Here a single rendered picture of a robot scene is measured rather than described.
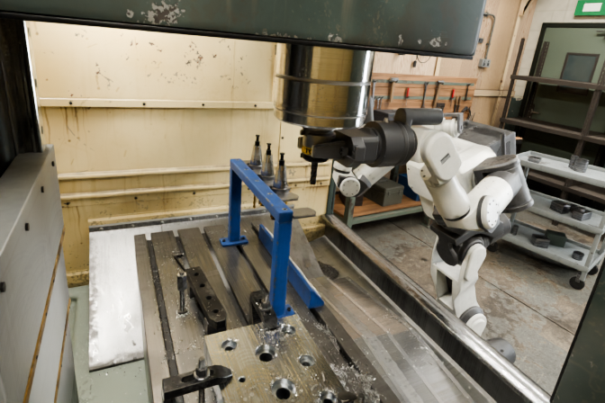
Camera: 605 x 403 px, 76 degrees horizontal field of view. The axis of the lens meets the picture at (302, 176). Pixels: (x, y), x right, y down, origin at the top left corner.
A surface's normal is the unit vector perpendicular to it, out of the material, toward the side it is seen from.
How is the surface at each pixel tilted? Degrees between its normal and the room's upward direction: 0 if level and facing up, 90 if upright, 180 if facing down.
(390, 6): 90
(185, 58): 90
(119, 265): 24
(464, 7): 90
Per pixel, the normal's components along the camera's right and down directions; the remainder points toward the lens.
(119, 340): 0.25, -0.73
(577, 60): -0.87, 0.09
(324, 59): -0.09, 0.32
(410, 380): 0.14, -0.89
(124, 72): 0.42, 0.33
